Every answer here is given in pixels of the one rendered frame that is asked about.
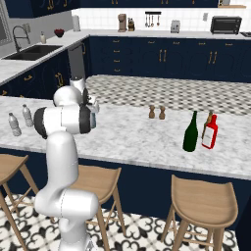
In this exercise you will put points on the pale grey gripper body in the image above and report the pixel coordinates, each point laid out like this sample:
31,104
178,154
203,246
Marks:
94,105

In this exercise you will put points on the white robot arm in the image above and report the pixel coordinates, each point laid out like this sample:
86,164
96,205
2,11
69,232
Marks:
62,157

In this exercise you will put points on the grey dishwasher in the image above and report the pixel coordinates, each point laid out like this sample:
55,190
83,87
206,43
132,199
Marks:
77,60

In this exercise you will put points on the brown wooden shaker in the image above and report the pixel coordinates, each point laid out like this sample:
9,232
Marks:
162,113
152,112

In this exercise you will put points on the navy base cupboards under sink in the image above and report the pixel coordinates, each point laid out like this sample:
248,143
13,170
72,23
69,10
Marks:
36,80

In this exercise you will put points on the clear plastic water bottle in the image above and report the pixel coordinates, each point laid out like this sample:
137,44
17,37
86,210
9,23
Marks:
14,125
27,116

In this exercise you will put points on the wooden bar stool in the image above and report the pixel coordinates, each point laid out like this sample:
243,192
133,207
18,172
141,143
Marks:
204,204
10,168
99,183

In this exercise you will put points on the dark red bowl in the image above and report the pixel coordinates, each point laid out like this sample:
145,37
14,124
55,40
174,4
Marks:
59,32

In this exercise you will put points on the black kitchen sink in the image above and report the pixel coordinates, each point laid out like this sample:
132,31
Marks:
32,52

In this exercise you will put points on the white paper towel roll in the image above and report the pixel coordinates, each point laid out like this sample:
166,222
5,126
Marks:
76,23

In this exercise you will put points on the white soap dispenser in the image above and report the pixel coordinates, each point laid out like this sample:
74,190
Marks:
43,38

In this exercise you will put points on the brown coffee machine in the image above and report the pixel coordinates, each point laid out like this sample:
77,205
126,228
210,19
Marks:
122,23

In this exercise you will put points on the wooden knife block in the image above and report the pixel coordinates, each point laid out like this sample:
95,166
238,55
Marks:
131,25

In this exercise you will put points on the navy island cupboards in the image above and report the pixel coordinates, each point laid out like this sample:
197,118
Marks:
147,188

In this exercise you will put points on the hanging metal kitchen tool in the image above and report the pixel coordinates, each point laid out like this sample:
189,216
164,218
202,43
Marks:
146,21
151,21
158,20

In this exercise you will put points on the navy base cupboards long run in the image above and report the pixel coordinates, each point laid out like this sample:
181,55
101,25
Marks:
183,59

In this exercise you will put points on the dark green glass bottle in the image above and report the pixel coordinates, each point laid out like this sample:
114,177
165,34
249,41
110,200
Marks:
190,135

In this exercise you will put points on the dark spring tap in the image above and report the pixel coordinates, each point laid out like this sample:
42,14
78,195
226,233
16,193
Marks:
18,36

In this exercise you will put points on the silver toaster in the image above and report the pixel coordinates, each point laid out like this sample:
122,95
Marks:
175,26

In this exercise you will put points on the red bottle with white label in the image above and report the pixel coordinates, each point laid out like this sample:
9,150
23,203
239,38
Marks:
210,134

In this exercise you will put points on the grey framed window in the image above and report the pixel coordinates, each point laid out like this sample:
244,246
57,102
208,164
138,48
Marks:
3,24

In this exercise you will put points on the black toaster oven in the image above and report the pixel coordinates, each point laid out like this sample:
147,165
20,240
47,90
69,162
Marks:
226,25

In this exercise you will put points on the pale item on shelf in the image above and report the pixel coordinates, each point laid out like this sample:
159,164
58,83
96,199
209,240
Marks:
225,2

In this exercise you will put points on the navy wall cupboards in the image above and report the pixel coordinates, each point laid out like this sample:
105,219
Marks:
98,3

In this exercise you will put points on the black utensil rail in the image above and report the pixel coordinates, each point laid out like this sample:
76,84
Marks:
153,13

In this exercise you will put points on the grey wall socket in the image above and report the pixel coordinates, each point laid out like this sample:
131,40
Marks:
205,16

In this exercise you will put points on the wooden wall shelf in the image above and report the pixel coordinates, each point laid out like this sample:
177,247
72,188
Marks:
232,6

